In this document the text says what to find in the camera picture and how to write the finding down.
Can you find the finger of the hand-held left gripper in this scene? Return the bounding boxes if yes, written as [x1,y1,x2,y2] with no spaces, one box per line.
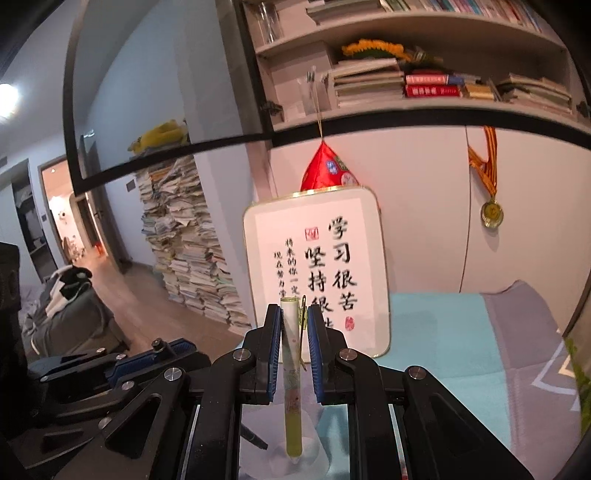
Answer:
[28,338,212,385]
[7,356,162,468]

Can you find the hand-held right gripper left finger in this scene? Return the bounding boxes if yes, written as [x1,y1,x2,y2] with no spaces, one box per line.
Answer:
[60,304,283,480]

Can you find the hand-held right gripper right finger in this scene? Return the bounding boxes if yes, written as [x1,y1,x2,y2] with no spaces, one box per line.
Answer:
[307,305,536,480]

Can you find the pale green patterned pen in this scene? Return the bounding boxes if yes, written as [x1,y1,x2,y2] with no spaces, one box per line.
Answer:
[279,296,309,464]

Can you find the translucent plastic pen cup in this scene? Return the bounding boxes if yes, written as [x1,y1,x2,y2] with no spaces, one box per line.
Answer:
[239,406,350,480]

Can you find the black and white cloth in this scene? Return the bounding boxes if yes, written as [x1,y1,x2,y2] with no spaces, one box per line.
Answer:
[48,264,93,301]

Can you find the grey sofa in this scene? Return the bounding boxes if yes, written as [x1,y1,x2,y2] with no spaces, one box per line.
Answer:
[18,272,131,358]

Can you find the dark open cabinet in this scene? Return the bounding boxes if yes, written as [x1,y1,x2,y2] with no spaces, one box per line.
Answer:
[11,159,58,282]

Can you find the black pen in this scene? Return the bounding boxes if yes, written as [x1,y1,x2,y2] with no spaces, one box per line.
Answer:
[240,425,269,450]

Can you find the wooden doorway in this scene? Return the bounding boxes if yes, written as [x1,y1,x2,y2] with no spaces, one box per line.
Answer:
[39,154,125,273]

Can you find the tall pile of books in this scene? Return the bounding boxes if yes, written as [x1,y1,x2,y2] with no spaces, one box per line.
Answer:
[136,154,252,335]

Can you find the framed calligraphy sign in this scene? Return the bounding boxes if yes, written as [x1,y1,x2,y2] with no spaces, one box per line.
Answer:
[242,186,392,358]

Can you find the grey turquoise printed mat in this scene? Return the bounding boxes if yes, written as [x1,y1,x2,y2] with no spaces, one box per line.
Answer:
[240,279,583,480]

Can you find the red hanging ornament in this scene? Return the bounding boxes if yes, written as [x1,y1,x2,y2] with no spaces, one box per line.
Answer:
[300,69,361,192]

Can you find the yellow plush toy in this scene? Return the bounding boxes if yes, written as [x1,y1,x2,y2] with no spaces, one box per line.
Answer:
[128,119,190,155]

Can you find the gold medal with striped ribbon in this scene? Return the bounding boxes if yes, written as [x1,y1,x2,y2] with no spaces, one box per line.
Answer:
[466,126,505,229]

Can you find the green potted plant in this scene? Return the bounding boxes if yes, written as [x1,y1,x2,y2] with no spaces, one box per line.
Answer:
[564,335,583,400]

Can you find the clear holder with sticks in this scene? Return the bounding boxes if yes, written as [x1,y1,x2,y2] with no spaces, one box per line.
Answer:
[298,67,333,116]

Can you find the stack of pale flat books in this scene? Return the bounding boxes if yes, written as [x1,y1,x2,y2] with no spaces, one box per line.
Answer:
[330,58,407,109]

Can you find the red books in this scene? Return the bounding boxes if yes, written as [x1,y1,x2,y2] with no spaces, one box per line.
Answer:
[404,69,465,99]

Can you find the yellow book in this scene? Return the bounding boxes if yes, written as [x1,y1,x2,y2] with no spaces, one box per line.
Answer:
[462,76,499,101]

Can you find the sunflower decoration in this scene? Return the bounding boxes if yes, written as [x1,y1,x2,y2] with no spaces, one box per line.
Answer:
[342,39,444,70]

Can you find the drinking glass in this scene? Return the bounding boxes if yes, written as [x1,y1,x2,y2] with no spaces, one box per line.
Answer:
[256,2,283,44]

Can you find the stack of worn grey books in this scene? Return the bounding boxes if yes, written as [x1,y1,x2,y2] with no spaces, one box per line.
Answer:
[496,73,573,116]

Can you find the flat books with dark cover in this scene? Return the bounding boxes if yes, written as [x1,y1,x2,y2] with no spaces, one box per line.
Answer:
[305,0,386,26]

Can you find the row of upright books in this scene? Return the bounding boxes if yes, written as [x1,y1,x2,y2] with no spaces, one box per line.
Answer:
[381,0,541,29]

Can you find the grey wall bookshelf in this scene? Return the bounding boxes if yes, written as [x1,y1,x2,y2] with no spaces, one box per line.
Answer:
[240,0,591,136]

